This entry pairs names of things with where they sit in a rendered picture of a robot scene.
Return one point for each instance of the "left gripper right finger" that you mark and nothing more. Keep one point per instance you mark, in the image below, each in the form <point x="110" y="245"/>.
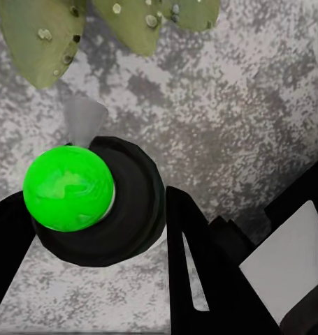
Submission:
<point x="235" y="308"/>

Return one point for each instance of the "insectifuge atomizer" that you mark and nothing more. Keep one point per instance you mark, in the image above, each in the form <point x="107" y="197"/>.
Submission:
<point x="98" y="201"/>

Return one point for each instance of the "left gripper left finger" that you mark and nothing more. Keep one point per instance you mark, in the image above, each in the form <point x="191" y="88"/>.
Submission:
<point x="16" y="236"/>

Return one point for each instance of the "pot plant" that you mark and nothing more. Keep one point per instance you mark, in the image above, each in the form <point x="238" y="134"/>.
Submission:
<point x="136" y="22"/>

